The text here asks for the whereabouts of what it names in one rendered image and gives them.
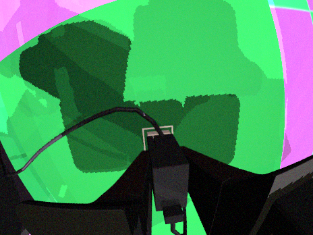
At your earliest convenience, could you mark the green circuit board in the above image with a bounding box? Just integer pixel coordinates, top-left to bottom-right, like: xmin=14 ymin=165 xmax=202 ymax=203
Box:
xmin=0 ymin=0 xmax=285 ymax=204

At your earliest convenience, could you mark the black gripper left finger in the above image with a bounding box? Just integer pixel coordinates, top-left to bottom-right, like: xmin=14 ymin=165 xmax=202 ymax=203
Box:
xmin=14 ymin=151 xmax=153 ymax=235

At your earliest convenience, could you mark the black computer fan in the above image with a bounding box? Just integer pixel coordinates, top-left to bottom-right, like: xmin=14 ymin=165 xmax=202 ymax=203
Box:
xmin=0 ymin=141 xmax=34 ymax=235

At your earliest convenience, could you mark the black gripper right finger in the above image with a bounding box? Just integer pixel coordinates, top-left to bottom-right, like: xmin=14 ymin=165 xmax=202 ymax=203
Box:
xmin=180 ymin=145 xmax=313 ymax=235

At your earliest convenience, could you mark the black cable with plug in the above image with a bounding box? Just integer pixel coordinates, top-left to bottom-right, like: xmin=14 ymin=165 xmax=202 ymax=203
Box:
xmin=6 ymin=107 xmax=190 ymax=235

